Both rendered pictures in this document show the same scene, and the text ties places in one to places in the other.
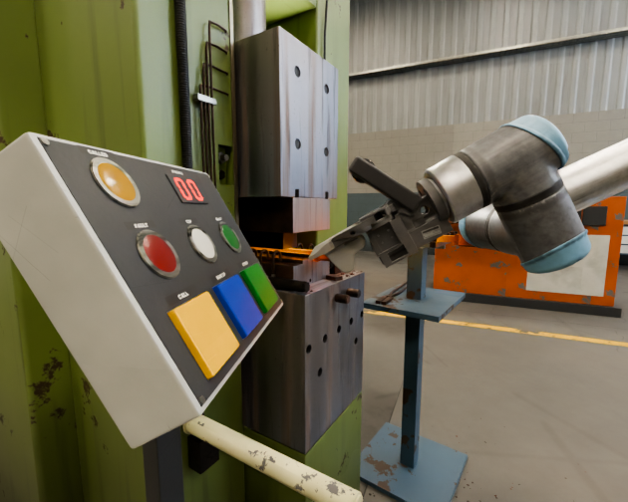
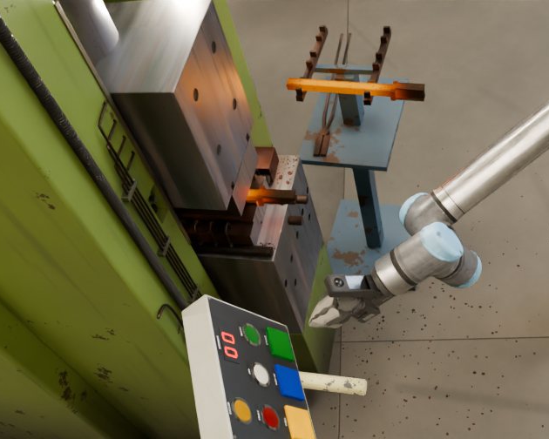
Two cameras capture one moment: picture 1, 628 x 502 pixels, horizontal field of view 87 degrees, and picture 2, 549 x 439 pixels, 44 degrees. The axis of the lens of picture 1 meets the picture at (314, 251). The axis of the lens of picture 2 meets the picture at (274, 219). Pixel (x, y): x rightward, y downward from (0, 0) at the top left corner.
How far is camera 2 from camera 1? 133 cm
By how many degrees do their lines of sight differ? 44
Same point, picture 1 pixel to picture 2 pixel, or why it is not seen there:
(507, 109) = not seen: outside the picture
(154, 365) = not seen: outside the picture
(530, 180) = (441, 273)
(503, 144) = (423, 266)
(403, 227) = (369, 308)
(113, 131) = (74, 268)
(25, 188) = not seen: outside the picture
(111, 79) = (55, 241)
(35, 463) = (90, 427)
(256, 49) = (148, 105)
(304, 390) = (291, 307)
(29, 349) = (45, 383)
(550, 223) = (455, 280)
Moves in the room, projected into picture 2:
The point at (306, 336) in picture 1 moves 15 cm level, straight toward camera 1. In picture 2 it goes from (281, 280) to (301, 321)
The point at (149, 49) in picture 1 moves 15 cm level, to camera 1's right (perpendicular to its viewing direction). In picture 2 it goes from (91, 221) to (162, 192)
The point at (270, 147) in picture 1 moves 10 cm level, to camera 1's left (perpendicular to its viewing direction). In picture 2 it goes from (200, 179) to (160, 196)
